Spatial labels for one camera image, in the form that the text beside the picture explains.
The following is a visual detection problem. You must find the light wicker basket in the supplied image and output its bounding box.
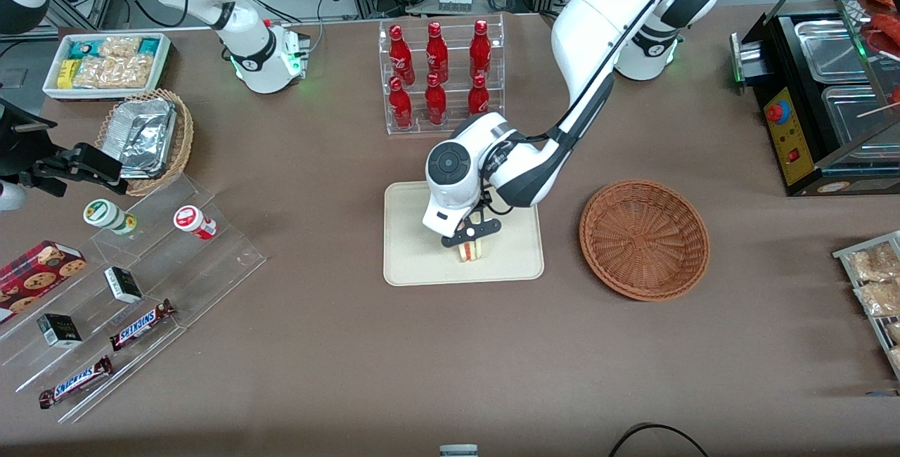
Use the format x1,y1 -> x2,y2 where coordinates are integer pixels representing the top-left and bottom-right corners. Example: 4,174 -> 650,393
95,88 -> 194,198

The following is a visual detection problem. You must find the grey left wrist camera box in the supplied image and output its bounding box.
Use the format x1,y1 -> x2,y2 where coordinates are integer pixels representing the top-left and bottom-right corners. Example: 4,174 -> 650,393
422,195 -> 473,238

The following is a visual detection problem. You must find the clear acrylic bottle rack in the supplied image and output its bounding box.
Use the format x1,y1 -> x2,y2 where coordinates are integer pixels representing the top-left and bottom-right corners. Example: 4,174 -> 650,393
378,14 -> 506,138

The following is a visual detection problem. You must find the white cup green lid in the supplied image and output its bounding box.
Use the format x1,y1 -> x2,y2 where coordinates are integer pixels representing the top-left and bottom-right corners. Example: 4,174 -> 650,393
83,199 -> 138,236

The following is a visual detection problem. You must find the white cup red lid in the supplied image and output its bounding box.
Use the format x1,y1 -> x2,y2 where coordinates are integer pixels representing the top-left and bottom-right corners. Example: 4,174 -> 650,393
174,205 -> 218,241

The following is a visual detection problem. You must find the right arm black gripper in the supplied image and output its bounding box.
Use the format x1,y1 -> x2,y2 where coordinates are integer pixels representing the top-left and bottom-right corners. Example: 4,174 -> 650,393
0,141 -> 131,198

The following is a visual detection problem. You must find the grey snack display tray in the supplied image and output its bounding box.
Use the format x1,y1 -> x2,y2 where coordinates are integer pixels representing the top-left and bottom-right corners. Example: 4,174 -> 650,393
833,231 -> 900,382

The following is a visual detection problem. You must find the steel warmer pan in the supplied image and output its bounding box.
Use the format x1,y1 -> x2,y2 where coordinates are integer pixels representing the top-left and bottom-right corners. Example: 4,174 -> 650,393
795,19 -> 876,85
821,84 -> 900,147

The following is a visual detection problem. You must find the brown round wicker basket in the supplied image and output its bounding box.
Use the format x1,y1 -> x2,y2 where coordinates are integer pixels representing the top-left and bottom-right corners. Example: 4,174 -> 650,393
579,179 -> 711,302

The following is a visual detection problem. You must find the black angled plate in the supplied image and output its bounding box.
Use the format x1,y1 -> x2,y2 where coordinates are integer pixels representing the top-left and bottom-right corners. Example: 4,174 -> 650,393
0,95 -> 58,136

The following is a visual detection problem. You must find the white snack tray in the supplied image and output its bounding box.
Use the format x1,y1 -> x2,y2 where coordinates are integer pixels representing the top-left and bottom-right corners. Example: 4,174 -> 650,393
42,32 -> 172,101

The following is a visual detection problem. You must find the beige plastic serving tray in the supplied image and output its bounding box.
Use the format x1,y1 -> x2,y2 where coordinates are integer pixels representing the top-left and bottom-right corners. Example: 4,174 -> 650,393
383,181 -> 546,288

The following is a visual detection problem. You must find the black food warmer yellow panel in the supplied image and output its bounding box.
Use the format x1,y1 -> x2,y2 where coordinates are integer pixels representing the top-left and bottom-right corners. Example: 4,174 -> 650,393
731,0 -> 900,198

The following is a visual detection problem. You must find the black cable loop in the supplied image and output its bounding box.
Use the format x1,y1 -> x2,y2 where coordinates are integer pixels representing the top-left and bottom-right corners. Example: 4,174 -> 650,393
608,423 -> 711,457

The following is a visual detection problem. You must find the red cookie box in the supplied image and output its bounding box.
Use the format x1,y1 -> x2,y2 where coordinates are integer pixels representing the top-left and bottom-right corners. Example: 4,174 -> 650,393
0,240 -> 87,324

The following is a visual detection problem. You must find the clear acrylic stepped stand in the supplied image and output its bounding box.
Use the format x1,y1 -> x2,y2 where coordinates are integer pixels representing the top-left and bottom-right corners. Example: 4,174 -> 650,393
0,172 -> 266,424

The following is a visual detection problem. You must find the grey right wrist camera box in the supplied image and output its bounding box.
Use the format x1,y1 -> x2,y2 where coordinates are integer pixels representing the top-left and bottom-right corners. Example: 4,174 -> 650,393
0,181 -> 27,212

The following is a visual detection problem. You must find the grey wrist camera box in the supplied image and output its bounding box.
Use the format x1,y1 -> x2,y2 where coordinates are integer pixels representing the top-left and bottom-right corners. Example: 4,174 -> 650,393
0,181 -> 27,212
422,195 -> 473,238

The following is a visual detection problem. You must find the clear bag of rice crackers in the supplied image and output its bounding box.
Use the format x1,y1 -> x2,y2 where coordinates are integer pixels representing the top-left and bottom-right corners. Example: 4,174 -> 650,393
74,56 -> 153,89
98,35 -> 141,60

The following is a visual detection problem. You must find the brown chocolate bar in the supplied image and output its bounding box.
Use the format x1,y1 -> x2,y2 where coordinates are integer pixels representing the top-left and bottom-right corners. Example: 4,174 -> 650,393
39,355 -> 115,410
109,299 -> 176,352

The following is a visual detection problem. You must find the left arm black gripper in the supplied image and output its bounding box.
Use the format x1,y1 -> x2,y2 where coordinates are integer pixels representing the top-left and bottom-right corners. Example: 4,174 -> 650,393
442,198 -> 502,261

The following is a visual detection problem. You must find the red cola bottle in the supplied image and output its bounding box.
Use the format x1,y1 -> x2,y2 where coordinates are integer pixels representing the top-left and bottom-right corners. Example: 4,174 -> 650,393
468,74 -> 491,117
470,19 -> 492,78
424,72 -> 448,126
426,21 -> 449,82
389,76 -> 413,129
389,24 -> 416,85

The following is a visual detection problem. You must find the stack of foil containers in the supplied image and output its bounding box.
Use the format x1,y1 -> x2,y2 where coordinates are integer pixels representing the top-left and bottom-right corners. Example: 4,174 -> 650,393
105,97 -> 176,178

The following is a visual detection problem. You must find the small black box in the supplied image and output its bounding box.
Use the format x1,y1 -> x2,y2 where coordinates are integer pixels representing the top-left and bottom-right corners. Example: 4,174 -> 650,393
37,313 -> 83,349
104,266 -> 143,304

